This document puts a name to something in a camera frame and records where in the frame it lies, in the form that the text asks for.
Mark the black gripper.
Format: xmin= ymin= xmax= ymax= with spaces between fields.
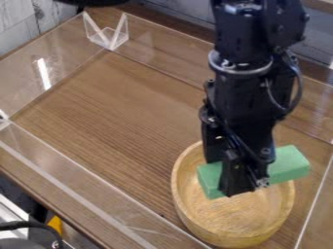
xmin=198 ymin=66 xmax=305 ymax=198

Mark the green rectangular block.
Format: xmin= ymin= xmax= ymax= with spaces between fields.
xmin=197 ymin=145 xmax=311 ymax=199

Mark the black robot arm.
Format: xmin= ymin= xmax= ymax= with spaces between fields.
xmin=200 ymin=0 xmax=309 ymax=197

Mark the brown wooden bowl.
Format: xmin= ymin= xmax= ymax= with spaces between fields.
xmin=170 ymin=141 xmax=296 ymax=249

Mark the yellow warning sticker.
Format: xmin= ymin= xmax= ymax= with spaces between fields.
xmin=47 ymin=215 xmax=65 ymax=235

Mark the clear acrylic enclosure wall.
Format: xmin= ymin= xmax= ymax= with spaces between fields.
xmin=0 ymin=8 xmax=333 ymax=249

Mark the clear acrylic corner bracket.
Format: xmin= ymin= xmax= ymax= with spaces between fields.
xmin=82 ymin=12 xmax=129 ymax=51

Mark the black cable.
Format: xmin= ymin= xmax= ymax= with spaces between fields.
xmin=0 ymin=220 xmax=67 ymax=249

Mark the thick black hose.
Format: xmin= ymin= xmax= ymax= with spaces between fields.
xmin=54 ymin=0 xmax=131 ymax=7

